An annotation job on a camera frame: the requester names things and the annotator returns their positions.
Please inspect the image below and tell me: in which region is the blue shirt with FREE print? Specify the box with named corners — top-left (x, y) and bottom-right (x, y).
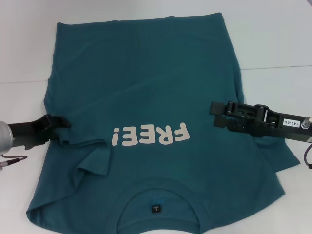
top-left (26, 11), bottom-right (302, 234)

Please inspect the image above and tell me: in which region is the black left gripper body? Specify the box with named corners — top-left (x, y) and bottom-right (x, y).
top-left (7, 115), bottom-right (51, 149)

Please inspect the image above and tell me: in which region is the right gripper cable with plug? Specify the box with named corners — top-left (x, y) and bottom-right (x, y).
top-left (301, 116), bottom-right (312, 169)

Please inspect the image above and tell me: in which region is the left gripper cable with plug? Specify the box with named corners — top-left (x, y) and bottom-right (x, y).
top-left (0, 155), bottom-right (28, 173)

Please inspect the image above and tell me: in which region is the gripper cable with plug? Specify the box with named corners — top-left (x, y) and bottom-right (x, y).
top-left (0, 155), bottom-right (28, 173)
top-left (301, 116), bottom-right (312, 169)

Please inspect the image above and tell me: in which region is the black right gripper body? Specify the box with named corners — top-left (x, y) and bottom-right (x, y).
top-left (253, 106), bottom-right (312, 144)

